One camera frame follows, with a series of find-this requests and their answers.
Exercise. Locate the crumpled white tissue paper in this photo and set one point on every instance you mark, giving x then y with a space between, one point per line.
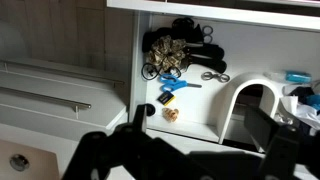
301 111

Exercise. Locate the black hair claw clip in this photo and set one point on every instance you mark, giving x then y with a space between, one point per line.
186 29

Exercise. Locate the blue capped clear tube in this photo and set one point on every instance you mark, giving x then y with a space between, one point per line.
296 77

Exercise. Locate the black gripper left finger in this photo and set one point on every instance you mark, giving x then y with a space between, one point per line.
140 116

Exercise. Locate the camouflage fabric scrunchie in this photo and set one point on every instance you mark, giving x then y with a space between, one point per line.
165 53

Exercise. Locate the black fabric headband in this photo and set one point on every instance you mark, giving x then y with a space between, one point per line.
210 55

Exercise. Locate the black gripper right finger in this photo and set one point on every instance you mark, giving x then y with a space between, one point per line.
261 128

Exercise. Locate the beige hair clip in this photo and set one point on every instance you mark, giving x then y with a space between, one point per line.
170 114

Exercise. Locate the black fabric scrunchie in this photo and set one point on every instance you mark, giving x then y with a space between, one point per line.
153 38

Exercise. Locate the small silver scissors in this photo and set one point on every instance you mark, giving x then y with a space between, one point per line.
207 31

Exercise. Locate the small blue packet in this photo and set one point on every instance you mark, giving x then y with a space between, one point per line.
314 100

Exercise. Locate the small black yellow box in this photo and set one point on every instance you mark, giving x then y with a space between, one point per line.
165 98

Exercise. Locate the small black round lid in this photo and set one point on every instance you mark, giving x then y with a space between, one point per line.
150 110

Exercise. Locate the white open vanity drawer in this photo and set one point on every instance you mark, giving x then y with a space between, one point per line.
240 50

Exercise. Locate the white vanity cabinet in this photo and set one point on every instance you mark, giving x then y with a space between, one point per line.
100 111

